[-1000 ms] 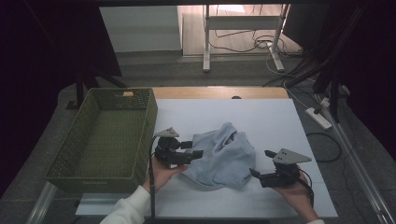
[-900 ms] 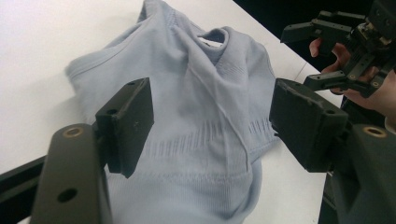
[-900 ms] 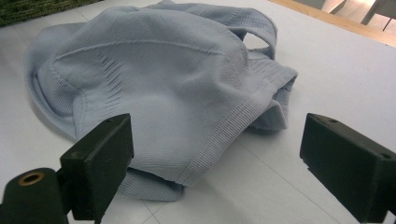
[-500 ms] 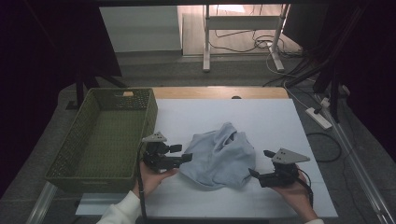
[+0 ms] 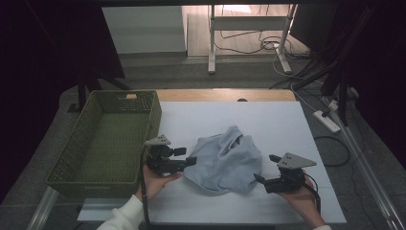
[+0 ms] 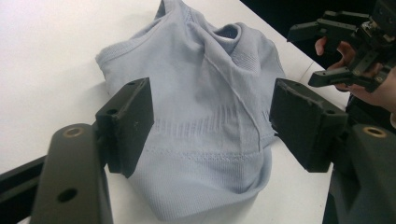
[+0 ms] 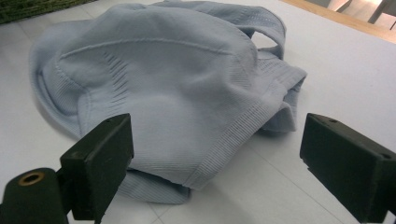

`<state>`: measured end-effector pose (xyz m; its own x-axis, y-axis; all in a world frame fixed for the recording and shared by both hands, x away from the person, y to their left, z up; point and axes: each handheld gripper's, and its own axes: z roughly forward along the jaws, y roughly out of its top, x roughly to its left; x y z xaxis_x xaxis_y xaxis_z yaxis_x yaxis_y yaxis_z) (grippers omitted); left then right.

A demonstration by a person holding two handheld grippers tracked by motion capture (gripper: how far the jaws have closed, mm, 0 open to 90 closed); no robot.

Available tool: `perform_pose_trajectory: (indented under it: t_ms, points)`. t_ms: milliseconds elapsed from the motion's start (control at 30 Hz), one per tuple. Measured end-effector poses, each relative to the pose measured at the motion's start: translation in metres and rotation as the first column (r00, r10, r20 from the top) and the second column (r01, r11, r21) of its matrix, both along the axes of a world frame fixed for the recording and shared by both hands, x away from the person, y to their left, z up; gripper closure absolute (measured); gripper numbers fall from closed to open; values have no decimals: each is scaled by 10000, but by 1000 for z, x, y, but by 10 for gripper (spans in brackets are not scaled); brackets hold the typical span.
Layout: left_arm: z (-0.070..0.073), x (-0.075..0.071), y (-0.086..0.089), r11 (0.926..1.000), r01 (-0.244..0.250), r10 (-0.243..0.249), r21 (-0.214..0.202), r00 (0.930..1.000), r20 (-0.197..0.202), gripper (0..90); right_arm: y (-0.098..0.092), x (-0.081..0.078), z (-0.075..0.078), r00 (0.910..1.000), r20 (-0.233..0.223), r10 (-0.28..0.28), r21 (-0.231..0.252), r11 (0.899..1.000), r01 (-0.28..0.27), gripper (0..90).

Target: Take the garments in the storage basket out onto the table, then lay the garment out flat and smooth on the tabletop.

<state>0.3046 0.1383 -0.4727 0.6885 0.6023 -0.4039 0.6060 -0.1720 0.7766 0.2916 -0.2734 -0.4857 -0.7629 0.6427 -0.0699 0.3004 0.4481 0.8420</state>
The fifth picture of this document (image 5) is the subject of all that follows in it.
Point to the small white plug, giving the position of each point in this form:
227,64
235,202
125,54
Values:
333,104

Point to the green woven basket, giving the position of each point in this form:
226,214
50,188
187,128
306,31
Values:
108,143

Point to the white cabinet panel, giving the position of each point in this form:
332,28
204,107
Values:
143,30

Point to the white power strip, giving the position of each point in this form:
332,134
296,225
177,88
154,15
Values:
326,121

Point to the light blue tank top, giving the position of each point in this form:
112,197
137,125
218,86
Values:
223,163

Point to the white metal desk frame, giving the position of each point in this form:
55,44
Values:
211,48

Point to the black stand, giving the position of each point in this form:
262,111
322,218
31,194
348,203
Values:
81,92
343,102

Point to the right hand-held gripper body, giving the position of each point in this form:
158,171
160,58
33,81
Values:
287,183

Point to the white foam board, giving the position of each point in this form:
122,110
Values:
271,127

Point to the aluminium rail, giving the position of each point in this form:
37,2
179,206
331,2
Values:
43,207
367,172

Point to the person's left hand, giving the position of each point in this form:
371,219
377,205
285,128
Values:
154,185

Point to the person's right hand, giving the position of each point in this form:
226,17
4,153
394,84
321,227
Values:
303,202

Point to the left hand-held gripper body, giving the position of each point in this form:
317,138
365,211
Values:
162,163

